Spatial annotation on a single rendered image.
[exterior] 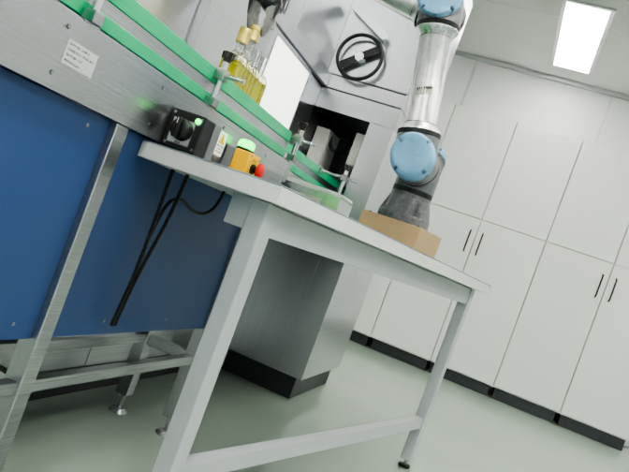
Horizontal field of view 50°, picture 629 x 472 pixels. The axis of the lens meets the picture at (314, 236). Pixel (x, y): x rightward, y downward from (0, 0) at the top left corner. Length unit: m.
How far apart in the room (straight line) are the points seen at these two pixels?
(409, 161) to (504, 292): 3.87
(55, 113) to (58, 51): 0.11
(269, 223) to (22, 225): 0.42
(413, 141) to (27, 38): 1.01
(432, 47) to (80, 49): 0.99
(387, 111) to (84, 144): 1.89
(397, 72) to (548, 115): 3.37
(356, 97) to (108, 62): 1.90
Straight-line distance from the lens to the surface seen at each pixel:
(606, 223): 5.65
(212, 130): 1.42
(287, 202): 1.21
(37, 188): 1.21
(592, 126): 6.25
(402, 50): 3.04
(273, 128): 1.95
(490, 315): 5.55
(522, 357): 5.57
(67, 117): 1.22
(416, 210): 1.88
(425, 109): 1.80
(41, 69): 1.12
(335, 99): 3.03
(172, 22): 1.93
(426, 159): 1.75
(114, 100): 1.27
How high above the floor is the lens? 0.68
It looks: level
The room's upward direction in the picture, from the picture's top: 20 degrees clockwise
